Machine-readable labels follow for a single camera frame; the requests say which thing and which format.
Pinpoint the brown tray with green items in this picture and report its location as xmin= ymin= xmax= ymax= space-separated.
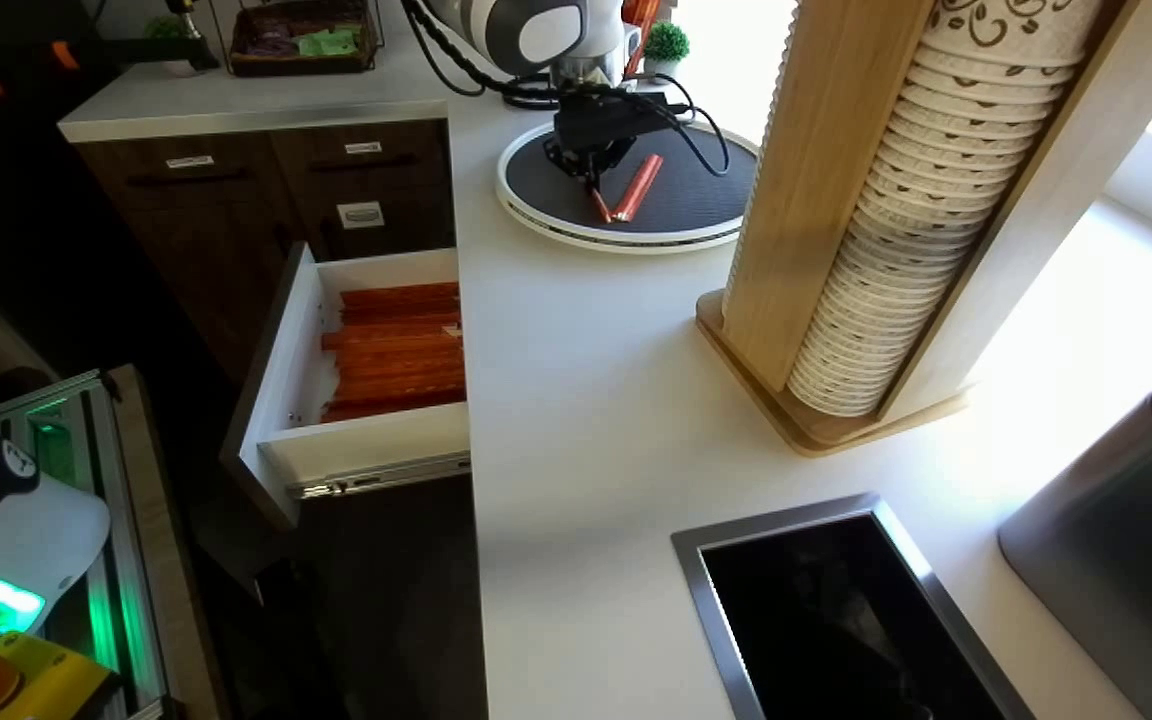
xmin=229 ymin=0 xmax=384 ymax=81

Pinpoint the black wire mug stand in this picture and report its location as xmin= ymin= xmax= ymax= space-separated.
xmin=499 ymin=74 xmax=565 ymax=111

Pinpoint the steel framed black bin opening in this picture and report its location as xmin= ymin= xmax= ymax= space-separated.
xmin=669 ymin=492 xmax=1036 ymax=720

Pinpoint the dark bottle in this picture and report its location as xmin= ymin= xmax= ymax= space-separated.
xmin=163 ymin=0 xmax=223 ymax=74

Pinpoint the wooden cup dispenser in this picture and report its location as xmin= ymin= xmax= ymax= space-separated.
xmin=692 ymin=0 xmax=1147 ymax=458

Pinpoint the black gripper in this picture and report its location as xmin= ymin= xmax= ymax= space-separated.
xmin=546 ymin=81 xmax=674 ymax=199

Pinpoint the small potted plant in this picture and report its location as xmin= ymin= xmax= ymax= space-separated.
xmin=641 ymin=21 xmax=692 ymax=86

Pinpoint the white drawer label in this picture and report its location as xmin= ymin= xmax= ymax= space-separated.
xmin=330 ymin=198 xmax=388 ymax=232

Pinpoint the yellow box orange button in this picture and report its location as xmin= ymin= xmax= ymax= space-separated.
xmin=0 ymin=633 xmax=111 ymax=720

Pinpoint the pile of orange chopstick packets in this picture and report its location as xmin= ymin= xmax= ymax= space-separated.
xmin=317 ymin=280 xmax=468 ymax=424

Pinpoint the dark brown drawer cabinet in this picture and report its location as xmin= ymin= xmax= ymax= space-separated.
xmin=70 ymin=118 xmax=458 ymax=391

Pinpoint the grey drying mat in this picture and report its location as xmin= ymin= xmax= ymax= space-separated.
xmin=997 ymin=338 xmax=1152 ymax=720

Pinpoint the dark brown cabinet door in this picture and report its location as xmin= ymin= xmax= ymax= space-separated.
xmin=293 ymin=474 xmax=488 ymax=720

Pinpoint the round white tray grey mat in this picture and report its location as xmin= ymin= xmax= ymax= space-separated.
xmin=493 ymin=111 xmax=765 ymax=256

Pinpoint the stack of paper cups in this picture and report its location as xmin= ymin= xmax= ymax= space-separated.
xmin=782 ymin=0 xmax=1111 ymax=419

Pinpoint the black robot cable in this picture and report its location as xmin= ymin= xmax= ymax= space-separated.
xmin=401 ymin=0 xmax=735 ymax=182

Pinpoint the white drawer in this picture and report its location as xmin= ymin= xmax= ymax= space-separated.
xmin=229 ymin=240 xmax=476 ymax=511

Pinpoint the metal and glass rack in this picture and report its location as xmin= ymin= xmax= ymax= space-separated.
xmin=0 ymin=362 xmax=229 ymax=720

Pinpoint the white device with green light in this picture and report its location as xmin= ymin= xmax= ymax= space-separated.
xmin=0 ymin=391 xmax=111 ymax=657

